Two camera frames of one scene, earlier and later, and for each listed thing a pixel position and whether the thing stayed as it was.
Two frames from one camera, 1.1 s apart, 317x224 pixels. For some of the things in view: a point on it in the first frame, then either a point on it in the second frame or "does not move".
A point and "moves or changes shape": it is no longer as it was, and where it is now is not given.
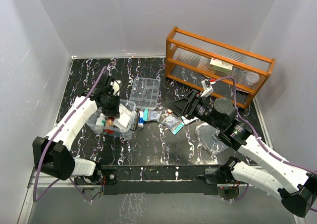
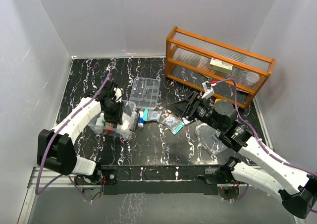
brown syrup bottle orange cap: (109, 121) moves or changes shape
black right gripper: (179, 106) does not move
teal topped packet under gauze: (151, 115) does not move
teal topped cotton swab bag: (175, 124) does not move
